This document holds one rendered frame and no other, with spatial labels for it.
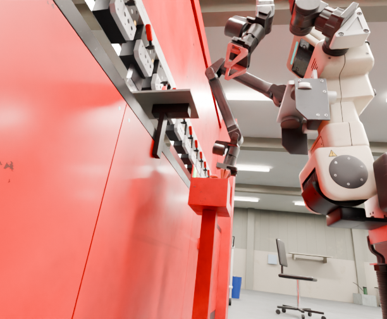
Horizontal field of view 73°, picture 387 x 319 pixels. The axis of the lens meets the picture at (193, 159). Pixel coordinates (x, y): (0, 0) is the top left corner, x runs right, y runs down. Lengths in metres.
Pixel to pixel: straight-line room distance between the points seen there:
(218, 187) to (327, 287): 12.22
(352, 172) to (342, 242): 12.71
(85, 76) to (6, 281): 0.40
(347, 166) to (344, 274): 12.59
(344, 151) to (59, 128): 0.76
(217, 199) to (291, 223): 12.07
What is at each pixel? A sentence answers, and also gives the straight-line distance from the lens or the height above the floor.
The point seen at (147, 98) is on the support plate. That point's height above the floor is 0.99.
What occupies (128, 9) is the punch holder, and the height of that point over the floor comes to 1.26.
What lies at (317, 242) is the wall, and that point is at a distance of 13.23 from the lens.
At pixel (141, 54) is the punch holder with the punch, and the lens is 1.18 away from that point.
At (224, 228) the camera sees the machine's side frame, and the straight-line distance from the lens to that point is 3.02.
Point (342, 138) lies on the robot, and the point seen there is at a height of 0.83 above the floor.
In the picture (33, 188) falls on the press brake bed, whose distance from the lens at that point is 0.52.
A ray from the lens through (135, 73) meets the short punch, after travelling 1.19.
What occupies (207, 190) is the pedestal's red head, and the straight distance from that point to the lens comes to 1.09.
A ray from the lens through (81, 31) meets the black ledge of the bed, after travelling 0.66.
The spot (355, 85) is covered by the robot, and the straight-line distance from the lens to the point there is 1.09.
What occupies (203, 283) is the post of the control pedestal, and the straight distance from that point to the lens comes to 1.12.
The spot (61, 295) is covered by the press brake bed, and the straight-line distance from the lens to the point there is 0.63.
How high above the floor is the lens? 0.41
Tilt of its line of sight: 23 degrees up
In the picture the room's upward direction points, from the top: 7 degrees clockwise
